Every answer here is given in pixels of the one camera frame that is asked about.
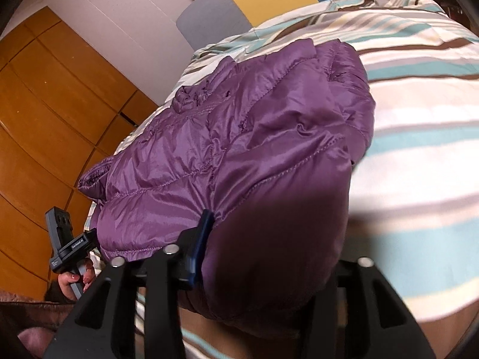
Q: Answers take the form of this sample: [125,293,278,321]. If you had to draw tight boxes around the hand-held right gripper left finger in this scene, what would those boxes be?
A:
[45,211,215,359]

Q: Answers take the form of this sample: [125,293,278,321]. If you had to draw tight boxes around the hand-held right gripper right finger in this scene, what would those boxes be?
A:
[299,256,436,359]

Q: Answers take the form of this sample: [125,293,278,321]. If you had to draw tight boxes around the purple quilted down jacket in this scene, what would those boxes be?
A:
[78,39,377,339]

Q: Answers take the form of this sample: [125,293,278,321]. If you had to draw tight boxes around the person's left hand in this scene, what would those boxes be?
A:
[56,260,94,300]

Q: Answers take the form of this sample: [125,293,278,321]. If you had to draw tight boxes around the dark brown cloth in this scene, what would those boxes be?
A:
[0,289,72,345]

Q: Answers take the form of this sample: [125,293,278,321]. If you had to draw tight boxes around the wooden wardrobe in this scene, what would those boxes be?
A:
[0,5,160,302]

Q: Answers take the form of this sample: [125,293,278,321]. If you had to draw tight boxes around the striped bed sheet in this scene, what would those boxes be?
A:
[84,0,479,359]

